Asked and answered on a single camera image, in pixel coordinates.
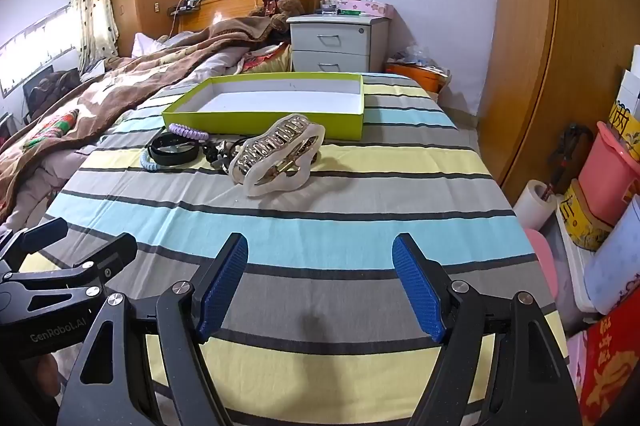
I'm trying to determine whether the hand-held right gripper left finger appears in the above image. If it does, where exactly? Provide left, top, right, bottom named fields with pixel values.
left=57, top=232, right=249, bottom=426

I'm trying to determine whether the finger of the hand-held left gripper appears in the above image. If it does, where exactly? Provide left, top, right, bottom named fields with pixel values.
left=0, top=218, right=69, bottom=274
left=0, top=233, right=138, bottom=324

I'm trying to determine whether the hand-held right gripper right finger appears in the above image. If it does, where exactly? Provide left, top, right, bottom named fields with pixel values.
left=391, top=233, right=583, bottom=426

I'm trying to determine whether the black smart wristband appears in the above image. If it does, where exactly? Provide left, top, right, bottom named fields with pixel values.
left=146, top=131, right=203, bottom=167

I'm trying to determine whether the dark beaded bracelet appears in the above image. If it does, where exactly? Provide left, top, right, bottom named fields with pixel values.
left=202, top=141, right=233, bottom=171

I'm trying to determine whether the purple spiral hair tie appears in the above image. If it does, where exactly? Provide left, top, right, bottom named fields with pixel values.
left=168, top=122, right=211, bottom=141

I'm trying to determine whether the black hair tie with charm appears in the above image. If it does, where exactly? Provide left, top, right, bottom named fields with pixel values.
left=220, top=137, right=249, bottom=157

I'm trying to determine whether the pearly gold hair claw clip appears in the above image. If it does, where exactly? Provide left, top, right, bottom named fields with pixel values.
left=229, top=112, right=327, bottom=198

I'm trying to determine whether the green shallow cardboard box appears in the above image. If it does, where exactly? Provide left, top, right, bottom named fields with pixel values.
left=161, top=73, right=366, bottom=141

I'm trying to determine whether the striped tablecloth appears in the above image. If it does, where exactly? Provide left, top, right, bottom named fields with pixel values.
left=15, top=72, right=568, bottom=426

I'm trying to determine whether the white paper roll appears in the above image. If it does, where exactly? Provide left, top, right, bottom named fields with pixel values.
left=512, top=180, right=558, bottom=231

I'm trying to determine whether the brown fleece blanket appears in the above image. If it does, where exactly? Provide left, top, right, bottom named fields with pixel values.
left=0, top=16, right=271, bottom=221

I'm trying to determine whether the yellow printed box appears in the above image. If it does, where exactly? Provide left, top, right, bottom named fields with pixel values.
left=562, top=181, right=613, bottom=251

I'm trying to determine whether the window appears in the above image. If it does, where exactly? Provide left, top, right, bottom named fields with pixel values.
left=0, top=3, right=76, bottom=99

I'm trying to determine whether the dark bag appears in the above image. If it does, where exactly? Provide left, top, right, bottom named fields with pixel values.
left=550, top=123, right=596, bottom=197

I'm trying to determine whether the orange plastic bin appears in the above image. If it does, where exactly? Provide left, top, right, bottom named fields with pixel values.
left=385, top=60, right=451, bottom=94

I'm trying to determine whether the red printed box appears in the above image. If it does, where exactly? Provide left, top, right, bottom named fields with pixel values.
left=577, top=311, right=640, bottom=426

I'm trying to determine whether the light floral quilt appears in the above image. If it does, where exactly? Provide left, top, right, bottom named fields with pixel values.
left=0, top=33, right=251, bottom=227

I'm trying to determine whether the pink plastic bucket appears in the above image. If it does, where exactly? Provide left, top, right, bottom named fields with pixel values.
left=577, top=122, right=640, bottom=227

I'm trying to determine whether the patterned curtain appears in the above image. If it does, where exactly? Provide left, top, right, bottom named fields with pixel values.
left=69, top=0, right=121, bottom=74

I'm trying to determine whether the red patterned pillow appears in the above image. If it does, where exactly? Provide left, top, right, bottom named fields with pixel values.
left=240, top=43, right=293, bottom=74

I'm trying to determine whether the white drawer nightstand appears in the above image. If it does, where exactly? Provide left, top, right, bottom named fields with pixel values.
left=287, top=13, right=391, bottom=74

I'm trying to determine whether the yellow and white carton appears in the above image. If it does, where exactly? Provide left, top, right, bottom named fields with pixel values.
left=607, top=66, right=640, bottom=147

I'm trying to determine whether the wooden bed headboard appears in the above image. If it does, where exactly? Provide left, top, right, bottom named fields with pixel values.
left=170, top=0, right=321, bottom=34

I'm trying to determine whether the pink floral tissue box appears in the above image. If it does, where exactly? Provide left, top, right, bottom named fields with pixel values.
left=340, top=0, right=393, bottom=17

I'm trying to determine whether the large wooden wardrobe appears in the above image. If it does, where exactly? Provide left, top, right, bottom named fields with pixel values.
left=477, top=0, right=640, bottom=207

